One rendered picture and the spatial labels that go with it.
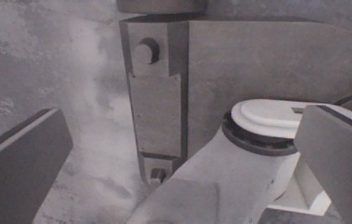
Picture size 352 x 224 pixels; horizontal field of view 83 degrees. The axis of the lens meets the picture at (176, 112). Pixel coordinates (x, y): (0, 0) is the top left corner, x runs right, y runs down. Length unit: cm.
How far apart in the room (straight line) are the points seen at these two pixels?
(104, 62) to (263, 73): 50
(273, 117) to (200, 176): 15
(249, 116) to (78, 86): 65
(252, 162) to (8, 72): 94
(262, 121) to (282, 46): 18
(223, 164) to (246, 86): 22
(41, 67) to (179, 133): 59
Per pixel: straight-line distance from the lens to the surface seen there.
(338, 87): 54
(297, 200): 49
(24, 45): 92
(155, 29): 42
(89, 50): 75
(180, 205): 23
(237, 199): 28
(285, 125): 36
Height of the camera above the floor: 61
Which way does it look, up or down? 58 degrees down
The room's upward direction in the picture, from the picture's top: 158 degrees counter-clockwise
